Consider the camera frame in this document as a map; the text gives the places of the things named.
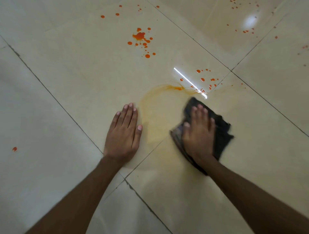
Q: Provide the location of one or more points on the person's left hand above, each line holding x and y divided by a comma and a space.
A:
122, 139

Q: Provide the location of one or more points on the person's right hand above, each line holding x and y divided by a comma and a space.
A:
199, 139

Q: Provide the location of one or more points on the dark plaid cleaning cloth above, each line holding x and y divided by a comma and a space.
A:
223, 135

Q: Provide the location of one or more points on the orange liquid spill drops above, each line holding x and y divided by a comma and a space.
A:
139, 36

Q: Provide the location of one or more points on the person's left forearm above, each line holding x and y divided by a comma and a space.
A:
74, 200

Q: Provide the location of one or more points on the person's right forearm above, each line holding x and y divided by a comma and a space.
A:
260, 205

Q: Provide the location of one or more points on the beige tiled floor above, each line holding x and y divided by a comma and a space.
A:
60, 60

